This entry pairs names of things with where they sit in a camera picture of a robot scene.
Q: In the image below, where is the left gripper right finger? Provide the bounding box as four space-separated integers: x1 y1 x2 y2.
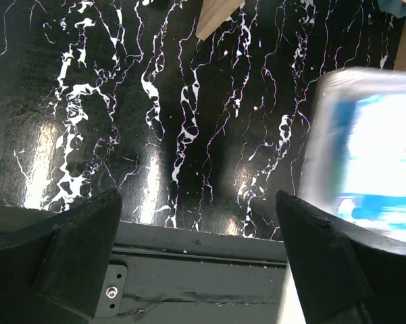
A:
276 191 406 323

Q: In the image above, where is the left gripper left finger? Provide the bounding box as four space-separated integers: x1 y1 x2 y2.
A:
0 189 122 323

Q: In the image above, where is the Gillette blister pack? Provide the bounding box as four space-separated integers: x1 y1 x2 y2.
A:
299 67 406 242

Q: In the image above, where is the teal hanging garment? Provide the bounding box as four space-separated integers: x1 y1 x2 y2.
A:
378 0 406 18

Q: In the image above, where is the wooden two-tier shelf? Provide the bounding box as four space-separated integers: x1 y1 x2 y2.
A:
198 1 405 79

